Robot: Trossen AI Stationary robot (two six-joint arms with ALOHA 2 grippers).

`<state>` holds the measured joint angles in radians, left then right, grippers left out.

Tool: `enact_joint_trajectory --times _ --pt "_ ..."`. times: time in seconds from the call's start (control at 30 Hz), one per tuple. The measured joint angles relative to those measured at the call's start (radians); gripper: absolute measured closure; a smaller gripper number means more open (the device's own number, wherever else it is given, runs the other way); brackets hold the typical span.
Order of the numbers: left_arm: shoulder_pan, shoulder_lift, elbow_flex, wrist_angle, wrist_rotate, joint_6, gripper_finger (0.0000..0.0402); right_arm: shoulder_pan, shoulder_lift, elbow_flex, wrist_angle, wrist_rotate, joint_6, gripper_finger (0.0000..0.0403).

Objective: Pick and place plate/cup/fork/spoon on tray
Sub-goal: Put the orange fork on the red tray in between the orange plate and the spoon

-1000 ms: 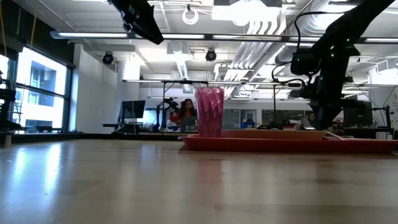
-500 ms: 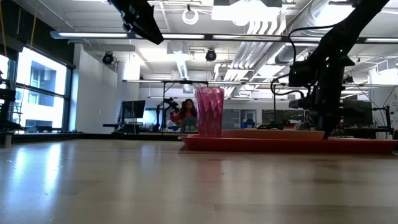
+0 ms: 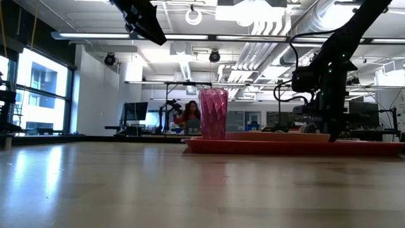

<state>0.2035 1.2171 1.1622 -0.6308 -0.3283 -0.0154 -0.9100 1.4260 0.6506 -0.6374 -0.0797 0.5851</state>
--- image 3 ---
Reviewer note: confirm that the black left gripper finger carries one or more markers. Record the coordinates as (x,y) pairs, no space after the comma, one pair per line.
(155,27)
(145,30)

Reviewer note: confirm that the orange plate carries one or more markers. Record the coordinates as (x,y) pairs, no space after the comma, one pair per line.
(272,137)

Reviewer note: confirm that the pink faceted plastic cup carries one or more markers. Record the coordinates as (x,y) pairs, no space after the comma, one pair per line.
(213,114)

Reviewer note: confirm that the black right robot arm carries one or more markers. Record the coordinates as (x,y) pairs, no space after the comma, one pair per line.
(348,31)

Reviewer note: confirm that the black background robot arm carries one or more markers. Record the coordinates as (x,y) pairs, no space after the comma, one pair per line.
(172,104)

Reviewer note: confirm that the red plastic tray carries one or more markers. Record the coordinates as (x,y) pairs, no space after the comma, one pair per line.
(269,148)

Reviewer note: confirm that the black computer monitor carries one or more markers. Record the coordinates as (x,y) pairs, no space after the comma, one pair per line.
(367,114)
(135,111)

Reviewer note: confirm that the black ceiling spot lamp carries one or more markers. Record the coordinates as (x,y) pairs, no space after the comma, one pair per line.
(214,56)
(109,59)

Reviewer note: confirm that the black bar with light strips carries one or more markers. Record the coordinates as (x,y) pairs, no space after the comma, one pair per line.
(212,37)

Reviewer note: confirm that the person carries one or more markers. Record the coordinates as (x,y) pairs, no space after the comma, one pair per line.
(190,118)

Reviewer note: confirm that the black equipment stand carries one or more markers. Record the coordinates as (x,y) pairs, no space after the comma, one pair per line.
(6,96)

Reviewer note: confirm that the black background rig frame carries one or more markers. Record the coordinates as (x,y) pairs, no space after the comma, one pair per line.
(190,84)

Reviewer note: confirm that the silver ventilation duct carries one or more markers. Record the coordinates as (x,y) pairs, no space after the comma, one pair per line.
(313,19)

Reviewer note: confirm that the black aluminium table frame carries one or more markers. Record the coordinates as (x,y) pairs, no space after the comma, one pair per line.
(95,138)

